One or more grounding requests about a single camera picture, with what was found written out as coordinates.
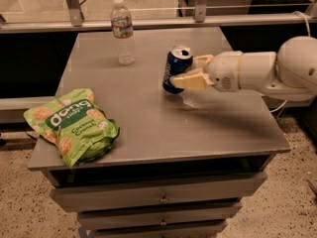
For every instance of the metal railing frame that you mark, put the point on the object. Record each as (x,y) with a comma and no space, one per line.
(34,16)

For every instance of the green coconut chips bag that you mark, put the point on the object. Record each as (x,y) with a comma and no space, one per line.
(75,125)

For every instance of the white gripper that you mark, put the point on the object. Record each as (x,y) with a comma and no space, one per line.
(224,70)

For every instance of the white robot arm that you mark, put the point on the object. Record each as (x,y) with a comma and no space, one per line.
(288,74)

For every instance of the top grey drawer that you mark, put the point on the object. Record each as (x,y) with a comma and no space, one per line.
(157,192)

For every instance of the blue pepsi can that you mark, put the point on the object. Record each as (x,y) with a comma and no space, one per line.
(179,60)

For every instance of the grey drawer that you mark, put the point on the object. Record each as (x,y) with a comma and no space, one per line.
(157,192)
(158,216)
(185,230)

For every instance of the middle grey drawer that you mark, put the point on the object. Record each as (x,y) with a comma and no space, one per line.
(158,216)

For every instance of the grey drawer cabinet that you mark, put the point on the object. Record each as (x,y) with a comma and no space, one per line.
(162,136)

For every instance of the bottom grey drawer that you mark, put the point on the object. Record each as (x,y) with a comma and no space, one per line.
(185,230)

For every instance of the clear plastic water bottle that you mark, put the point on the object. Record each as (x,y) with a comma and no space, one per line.
(122,28)

